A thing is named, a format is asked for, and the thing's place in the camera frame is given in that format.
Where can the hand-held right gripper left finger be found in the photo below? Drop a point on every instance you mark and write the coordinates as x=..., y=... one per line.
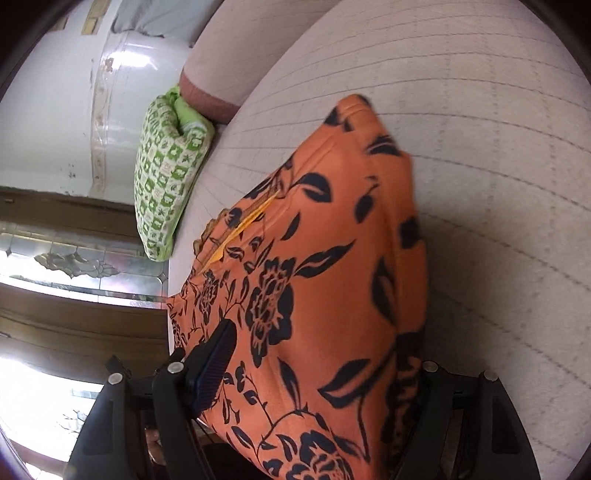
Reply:
x=213, y=364

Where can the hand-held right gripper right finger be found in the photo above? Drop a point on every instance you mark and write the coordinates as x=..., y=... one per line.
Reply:
x=438, y=392

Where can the orange floral garment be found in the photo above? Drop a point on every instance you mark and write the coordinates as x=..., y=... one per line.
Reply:
x=323, y=300

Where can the green checkered pillow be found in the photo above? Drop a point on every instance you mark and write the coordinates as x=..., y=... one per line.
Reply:
x=161, y=184

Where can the pink bolster with maroon end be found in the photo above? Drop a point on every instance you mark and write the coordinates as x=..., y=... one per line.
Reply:
x=221, y=64

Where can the grey blanket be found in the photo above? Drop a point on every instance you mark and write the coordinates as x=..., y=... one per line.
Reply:
x=161, y=18

